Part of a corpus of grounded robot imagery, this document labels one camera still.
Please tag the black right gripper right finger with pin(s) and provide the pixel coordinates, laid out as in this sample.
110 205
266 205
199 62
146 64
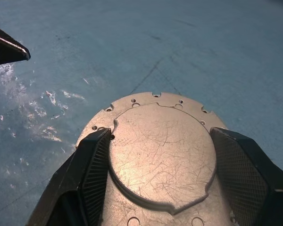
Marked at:
245 174

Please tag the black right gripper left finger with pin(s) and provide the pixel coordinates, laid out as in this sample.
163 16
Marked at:
85 179

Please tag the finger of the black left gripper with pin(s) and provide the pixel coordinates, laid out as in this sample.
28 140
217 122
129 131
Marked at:
4 49

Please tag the round silver notched lid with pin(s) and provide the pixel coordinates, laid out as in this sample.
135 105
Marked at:
160 153

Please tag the blue plastic table cover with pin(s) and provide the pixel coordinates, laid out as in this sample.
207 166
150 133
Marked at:
132 47

